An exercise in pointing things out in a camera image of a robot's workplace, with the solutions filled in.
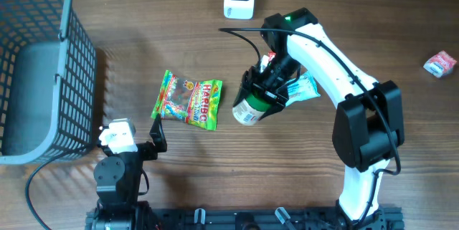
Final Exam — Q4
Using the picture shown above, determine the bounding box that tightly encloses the green lid plastic jar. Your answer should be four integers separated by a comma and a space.
232, 94, 271, 126

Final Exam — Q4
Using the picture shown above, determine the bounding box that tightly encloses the grey plastic mesh basket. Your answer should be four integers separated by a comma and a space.
1, 0, 98, 165

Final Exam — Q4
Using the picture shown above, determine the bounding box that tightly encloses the small red snack packet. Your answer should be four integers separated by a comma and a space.
423, 51, 457, 78

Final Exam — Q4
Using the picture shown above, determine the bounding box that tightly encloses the green Haribo candy bag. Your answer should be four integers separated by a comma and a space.
151, 70, 223, 131

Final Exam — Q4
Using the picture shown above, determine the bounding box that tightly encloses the light blue tissue packet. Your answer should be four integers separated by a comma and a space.
285, 72, 321, 107

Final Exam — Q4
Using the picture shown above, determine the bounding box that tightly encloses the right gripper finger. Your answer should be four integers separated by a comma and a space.
258, 97, 288, 120
233, 71, 252, 107

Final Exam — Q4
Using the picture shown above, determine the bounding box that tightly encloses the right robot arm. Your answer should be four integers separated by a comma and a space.
232, 8, 404, 229

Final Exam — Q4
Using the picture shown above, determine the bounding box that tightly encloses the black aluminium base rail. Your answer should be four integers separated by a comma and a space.
85, 206, 405, 230

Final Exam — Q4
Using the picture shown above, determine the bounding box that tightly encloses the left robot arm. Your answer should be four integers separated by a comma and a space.
85, 115, 167, 230

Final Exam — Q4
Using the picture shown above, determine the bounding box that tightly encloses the red package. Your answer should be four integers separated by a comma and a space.
268, 52, 276, 62

